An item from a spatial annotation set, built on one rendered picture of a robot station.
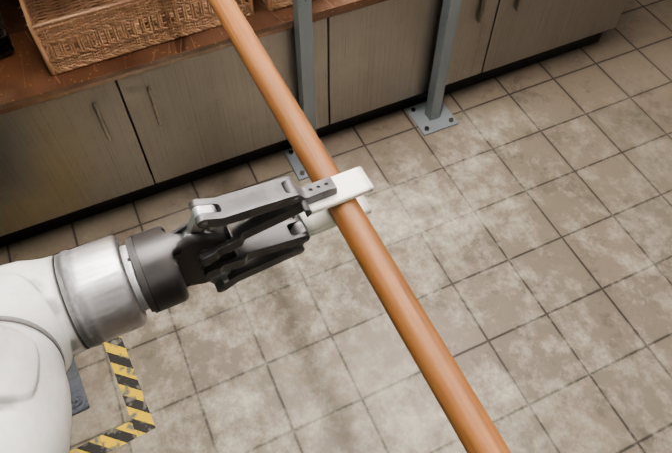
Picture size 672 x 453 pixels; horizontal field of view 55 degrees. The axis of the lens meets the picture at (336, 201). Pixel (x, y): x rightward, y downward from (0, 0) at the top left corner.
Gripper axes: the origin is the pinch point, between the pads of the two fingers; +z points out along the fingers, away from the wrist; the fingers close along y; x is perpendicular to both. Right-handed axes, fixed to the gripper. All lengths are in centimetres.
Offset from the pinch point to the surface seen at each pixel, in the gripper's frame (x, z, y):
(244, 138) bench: -100, 16, 102
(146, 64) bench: -100, -6, 62
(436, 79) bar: -94, 83, 98
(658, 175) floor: -39, 141, 118
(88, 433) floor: -37, -53, 120
